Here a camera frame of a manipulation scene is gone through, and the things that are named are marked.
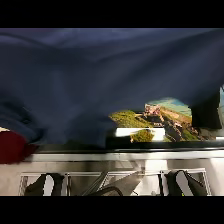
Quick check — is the blue shirt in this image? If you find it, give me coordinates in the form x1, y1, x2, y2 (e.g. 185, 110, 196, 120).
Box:
0, 28, 224, 149

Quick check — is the red garment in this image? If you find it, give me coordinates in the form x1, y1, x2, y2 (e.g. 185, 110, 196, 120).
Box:
0, 130, 38, 165

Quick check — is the silver frame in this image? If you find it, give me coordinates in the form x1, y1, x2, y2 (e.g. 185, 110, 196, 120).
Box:
19, 150, 224, 197

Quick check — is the black cable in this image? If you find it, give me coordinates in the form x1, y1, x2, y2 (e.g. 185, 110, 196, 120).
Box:
87, 185, 125, 197

